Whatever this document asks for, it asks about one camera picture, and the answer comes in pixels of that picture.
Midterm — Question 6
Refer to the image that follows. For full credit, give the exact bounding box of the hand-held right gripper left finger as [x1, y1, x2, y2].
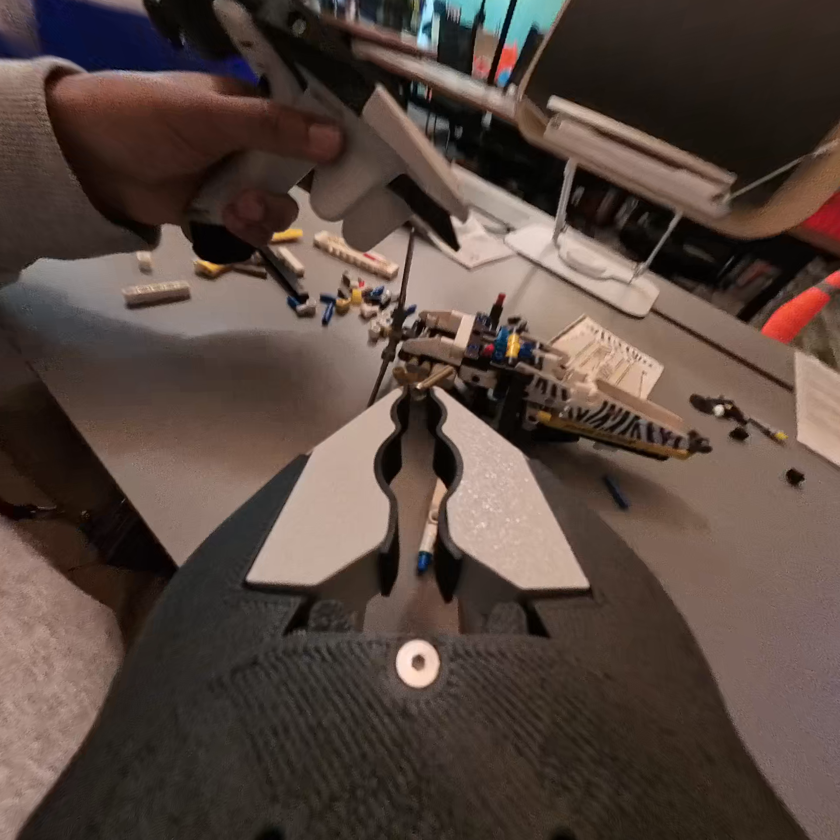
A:
[245, 387, 411, 597]

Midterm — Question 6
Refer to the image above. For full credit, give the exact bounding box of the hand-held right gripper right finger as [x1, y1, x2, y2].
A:
[430, 387, 592, 599]

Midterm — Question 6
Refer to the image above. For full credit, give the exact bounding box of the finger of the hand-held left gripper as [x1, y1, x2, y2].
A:
[308, 85, 471, 224]
[341, 176, 462, 255]

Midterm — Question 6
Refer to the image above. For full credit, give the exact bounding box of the grey lego propeller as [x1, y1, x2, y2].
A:
[365, 226, 419, 409]

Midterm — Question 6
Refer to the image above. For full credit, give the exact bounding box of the zebra striped lego plane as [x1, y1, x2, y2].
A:
[367, 292, 713, 462]

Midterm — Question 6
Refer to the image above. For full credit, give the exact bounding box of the person's left forearm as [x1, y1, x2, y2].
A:
[0, 56, 161, 286]

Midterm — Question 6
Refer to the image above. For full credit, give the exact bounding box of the white lego wing assembly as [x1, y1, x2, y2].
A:
[314, 230, 400, 280]

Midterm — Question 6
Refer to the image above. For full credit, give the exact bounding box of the white lego connector blue tip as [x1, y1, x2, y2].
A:
[415, 479, 447, 573]

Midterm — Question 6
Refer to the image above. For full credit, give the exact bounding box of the pile of small lego pieces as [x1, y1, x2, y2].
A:
[287, 270, 398, 341]

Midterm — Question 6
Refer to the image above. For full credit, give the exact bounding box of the lego instruction booklet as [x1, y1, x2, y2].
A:
[427, 213, 516, 271]

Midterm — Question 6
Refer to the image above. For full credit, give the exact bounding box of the black lego beam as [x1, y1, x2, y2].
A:
[259, 246, 309, 304]

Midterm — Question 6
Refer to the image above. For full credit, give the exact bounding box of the black lego wheel assembly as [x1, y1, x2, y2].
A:
[689, 394, 750, 441]

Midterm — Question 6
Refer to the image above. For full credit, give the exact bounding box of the person's left hand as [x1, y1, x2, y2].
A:
[46, 69, 347, 248]

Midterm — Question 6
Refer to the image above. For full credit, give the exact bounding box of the zebra striped sticker sheet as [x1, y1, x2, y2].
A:
[548, 315, 665, 403]

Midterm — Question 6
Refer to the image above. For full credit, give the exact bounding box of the grey hooded sweatshirt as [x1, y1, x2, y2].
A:
[0, 518, 126, 840]

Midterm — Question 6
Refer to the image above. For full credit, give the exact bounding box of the white paper sheet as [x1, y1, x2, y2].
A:
[793, 351, 840, 468]

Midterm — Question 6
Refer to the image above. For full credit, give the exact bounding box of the orange object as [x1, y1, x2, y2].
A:
[761, 269, 840, 345]

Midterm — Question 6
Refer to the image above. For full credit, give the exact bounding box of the red box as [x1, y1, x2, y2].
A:
[797, 193, 840, 253]

